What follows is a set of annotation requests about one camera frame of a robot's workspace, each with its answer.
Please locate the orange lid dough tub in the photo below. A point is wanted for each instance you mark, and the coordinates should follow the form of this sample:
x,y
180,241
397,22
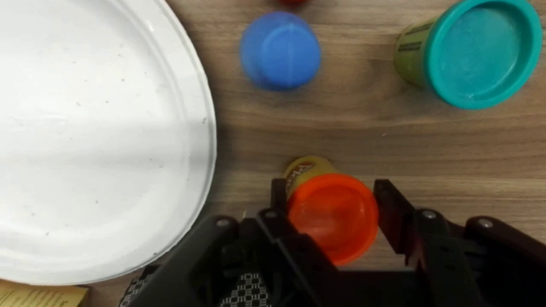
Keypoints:
x,y
334,207

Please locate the white round plate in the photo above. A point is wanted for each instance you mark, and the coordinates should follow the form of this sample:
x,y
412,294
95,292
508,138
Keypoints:
x,y
108,138

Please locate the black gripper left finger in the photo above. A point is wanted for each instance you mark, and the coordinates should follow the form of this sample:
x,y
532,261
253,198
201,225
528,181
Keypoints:
x,y
279,196

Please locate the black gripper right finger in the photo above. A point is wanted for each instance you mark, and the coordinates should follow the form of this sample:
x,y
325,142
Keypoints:
x,y
398,220

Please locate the blue cap small bottle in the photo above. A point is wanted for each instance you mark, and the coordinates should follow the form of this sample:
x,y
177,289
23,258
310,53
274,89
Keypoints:
x,y
281,51

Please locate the teal lid dough tub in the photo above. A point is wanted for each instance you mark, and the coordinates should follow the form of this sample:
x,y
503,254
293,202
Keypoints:
x,y
475,55

